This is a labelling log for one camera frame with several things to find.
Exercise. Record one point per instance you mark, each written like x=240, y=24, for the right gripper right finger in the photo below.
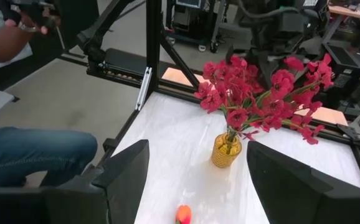
x=292, y=193

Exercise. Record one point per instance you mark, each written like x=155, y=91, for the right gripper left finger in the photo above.
x=121, y=186

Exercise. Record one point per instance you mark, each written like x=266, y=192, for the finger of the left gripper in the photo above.
x=269, y=74
x=230, y=56

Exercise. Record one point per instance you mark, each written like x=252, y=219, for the red artificial flower bunch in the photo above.
x=281, y=81
x=307, y=133
x=226, y=84

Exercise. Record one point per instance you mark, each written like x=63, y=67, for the orange artificial tulip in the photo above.
x=183, y=214

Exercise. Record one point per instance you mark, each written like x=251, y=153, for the yellow textured glass vase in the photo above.
x=225, y=155

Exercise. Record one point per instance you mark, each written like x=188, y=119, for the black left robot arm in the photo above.
x=286, y=25

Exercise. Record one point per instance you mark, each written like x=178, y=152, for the wheeled equipment cart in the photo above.
x=192, y=18

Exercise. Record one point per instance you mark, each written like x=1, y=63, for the person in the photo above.
x=27, y=152

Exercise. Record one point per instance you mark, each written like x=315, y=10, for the person's hand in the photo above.
x=27, y=27

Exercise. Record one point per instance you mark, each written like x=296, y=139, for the black handheld device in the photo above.
x=40, y=14

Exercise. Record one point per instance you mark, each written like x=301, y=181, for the black aluminium table frame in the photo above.
x=153, y=46

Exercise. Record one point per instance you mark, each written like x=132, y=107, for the silver metal bracket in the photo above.
x=144, y=88

